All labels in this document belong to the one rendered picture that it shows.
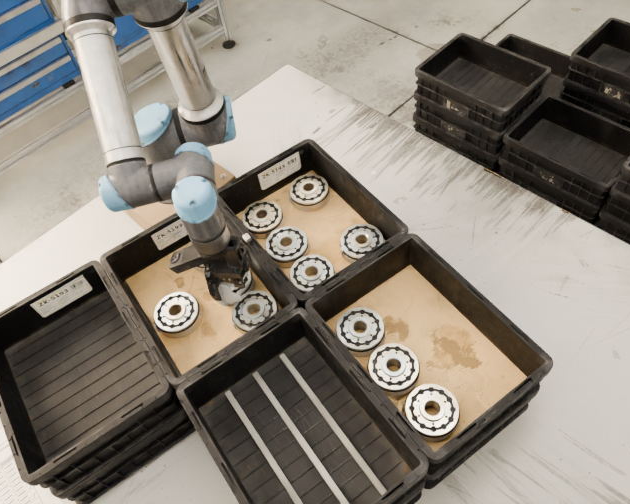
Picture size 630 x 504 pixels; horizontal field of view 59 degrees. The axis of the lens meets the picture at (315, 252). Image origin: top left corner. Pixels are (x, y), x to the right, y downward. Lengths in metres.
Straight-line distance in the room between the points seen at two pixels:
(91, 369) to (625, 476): 1.13
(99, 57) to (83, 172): 1.93
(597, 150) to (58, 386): 1.91
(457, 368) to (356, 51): 2.46
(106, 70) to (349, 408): 0.81
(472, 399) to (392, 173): 0.76
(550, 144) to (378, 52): 1.39
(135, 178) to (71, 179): 1.97
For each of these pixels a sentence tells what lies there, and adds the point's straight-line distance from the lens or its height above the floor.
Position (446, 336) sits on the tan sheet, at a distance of 1.22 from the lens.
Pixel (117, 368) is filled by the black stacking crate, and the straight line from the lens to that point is 1.31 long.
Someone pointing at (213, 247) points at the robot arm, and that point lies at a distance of 1.08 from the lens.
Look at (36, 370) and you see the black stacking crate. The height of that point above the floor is 0.83.
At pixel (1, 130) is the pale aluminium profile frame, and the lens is 3.05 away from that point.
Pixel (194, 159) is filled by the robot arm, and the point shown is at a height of 1.18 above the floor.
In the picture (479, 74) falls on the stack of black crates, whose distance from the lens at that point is 2.38.
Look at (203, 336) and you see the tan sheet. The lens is 1.27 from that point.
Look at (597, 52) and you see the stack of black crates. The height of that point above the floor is 0.49.
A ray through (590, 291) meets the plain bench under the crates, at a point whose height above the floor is 0.70.
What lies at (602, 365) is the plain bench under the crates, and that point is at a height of 0.70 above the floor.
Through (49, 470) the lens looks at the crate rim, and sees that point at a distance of 1.17.
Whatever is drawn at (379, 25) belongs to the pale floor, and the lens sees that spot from 3.58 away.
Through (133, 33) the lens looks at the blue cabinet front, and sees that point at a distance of 3.20.
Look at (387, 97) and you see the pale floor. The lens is 3.04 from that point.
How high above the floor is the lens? 1.91
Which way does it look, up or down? 54 degrees down
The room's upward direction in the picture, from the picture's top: 10 degrees counter-clockwise
